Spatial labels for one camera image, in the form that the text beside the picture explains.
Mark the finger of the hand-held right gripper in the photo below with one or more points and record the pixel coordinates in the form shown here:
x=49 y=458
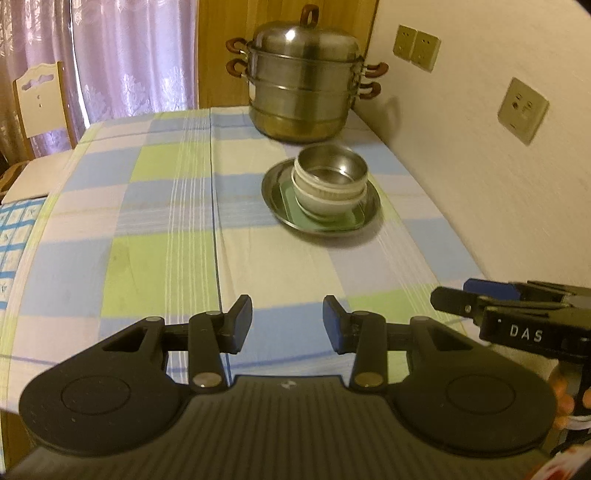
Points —
x=494 y=288
x=455 y=302

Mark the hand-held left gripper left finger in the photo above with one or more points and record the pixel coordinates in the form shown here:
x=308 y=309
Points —
x=241 y=323

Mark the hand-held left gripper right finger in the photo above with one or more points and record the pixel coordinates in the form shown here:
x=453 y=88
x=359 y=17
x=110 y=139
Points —
x=336 y=323

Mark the green square plate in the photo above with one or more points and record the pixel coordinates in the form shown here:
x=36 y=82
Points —
x=332 y=225

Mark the white ceramic bowl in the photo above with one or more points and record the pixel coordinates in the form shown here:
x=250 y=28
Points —
x=323 y=210

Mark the stainless steel round plate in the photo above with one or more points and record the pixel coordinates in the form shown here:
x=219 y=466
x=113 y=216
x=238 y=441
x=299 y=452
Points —
x=272 y=194

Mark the cream ribbed bowl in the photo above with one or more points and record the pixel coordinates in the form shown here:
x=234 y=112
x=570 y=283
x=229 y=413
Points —
x=314 y=190

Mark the stainless steel bowl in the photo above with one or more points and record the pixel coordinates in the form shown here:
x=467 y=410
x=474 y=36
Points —
x=344 y=166

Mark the person's right hand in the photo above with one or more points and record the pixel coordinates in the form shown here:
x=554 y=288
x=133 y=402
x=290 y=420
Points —
x=563 y=401

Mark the checked tablecloth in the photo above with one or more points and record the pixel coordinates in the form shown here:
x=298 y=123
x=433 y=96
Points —
x=138 y=230

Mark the red white printed object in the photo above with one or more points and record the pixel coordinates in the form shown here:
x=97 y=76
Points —
x=563 y=468

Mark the blue checked cloth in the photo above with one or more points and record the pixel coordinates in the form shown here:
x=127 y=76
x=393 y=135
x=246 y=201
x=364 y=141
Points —
x=16 y=240

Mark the stainless steel steamer pot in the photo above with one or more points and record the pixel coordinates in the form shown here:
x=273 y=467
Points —
x=304 y=78

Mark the pink lace curtain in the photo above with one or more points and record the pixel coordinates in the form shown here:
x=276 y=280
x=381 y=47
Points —
x=129 y=55

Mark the cream wooden chair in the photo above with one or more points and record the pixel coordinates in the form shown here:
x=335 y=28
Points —
x=41 y=110

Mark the large beige wall socket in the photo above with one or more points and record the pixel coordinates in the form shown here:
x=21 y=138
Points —
x=522 y=110

